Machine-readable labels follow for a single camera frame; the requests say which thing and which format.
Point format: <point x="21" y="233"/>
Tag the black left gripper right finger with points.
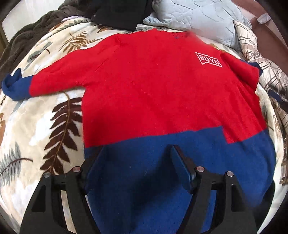
<point x="231" y="213"/>

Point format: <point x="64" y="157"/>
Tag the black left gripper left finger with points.
<point x="45" y="213"/>

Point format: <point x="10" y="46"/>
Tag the red and blue kids sweater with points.
<point x="144" y="93"/>

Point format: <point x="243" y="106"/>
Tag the black clothing pile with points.
<point x="124" y="15"/>

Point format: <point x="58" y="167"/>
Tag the striped floral beige pillow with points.
<point x="272" y="79"/>

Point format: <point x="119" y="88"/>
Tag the dark brown fleece blanket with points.
<point x="23" y="41"/>

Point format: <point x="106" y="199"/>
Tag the pink upholstered headboard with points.
<point x="271" y="43"/>

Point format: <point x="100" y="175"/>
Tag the light grey quilted pillow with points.
<point x="210" y="19"/>

